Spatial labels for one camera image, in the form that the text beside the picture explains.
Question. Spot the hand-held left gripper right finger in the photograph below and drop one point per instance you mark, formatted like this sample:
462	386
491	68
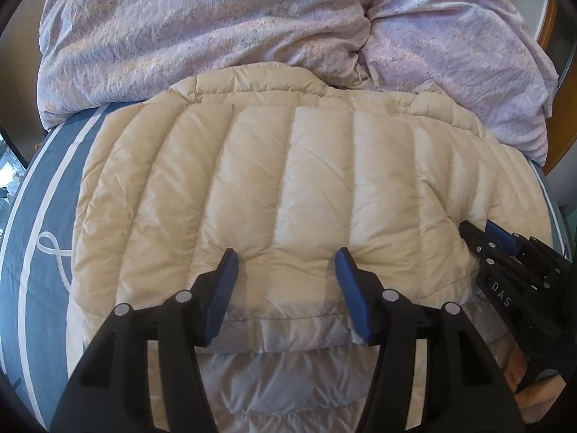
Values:
354	295

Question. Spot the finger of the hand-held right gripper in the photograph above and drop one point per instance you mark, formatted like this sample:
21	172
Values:
482	246
502	235

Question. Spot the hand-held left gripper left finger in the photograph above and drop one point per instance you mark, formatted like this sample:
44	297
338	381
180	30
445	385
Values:
222	295

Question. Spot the cream puffer jacket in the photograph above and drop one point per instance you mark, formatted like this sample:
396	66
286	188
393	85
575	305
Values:
279	180

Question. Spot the person's right hand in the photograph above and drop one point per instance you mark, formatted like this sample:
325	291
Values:
538	394

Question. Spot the blue white-striped bed sheet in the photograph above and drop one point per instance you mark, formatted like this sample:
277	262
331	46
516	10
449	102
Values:
43	216

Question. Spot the lilac patterned duvet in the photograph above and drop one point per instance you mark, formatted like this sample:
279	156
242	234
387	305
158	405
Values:
216	27

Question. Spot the orange wooden frame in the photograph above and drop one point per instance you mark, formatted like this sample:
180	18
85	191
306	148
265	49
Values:
551	20

